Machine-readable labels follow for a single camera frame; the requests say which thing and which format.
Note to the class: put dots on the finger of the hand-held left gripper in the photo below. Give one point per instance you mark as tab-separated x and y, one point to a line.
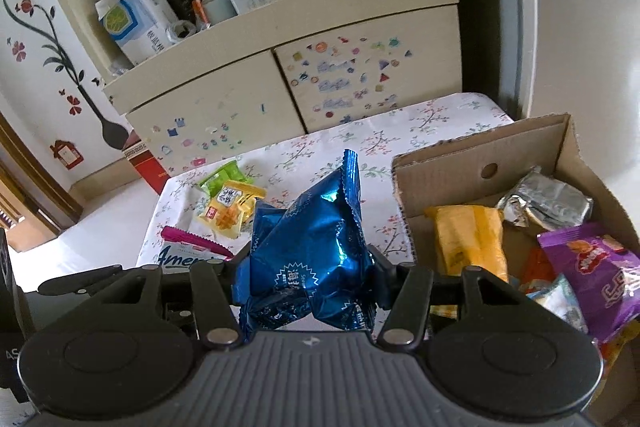
80	282

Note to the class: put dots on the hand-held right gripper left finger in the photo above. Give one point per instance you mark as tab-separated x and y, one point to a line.
239	279

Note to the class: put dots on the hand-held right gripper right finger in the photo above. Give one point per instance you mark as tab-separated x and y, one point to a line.
385	277

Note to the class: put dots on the blue foil snack packet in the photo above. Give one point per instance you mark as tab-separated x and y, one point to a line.
305	247

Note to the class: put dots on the brown cardboard box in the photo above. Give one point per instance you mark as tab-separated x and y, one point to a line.
450	172

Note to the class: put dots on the magenta snack packet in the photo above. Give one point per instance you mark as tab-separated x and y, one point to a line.
190	239

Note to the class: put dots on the white snack packet blue script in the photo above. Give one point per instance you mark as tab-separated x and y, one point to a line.
175	257

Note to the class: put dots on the orange yellow snack packet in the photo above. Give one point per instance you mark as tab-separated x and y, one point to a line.
465	237

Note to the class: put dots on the green snack packet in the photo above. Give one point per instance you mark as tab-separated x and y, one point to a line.
222	177

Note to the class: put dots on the red box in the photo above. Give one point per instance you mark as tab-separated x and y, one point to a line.
145	167

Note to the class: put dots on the red snack packet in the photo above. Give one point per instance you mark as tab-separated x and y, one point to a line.
537	269

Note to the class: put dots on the light blue snack packet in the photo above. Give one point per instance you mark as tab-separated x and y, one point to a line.
557	304

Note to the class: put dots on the silver foil snack packet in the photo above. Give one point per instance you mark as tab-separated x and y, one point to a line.
545	202

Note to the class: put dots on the cream cabinet with stickers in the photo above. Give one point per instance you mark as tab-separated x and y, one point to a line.
225	97

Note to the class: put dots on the purple snack packet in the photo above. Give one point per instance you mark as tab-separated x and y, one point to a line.
590	267

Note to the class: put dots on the white and blue carton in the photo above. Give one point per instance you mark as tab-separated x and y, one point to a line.
135	17

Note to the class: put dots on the cream refrigerator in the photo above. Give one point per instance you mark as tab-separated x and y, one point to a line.
575	32

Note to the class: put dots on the wooden door frame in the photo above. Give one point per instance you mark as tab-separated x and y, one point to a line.
35	187

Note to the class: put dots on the red house wall sticker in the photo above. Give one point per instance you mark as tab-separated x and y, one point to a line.
66	154

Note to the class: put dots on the flower wall sticker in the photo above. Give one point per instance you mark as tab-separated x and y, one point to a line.
112	132

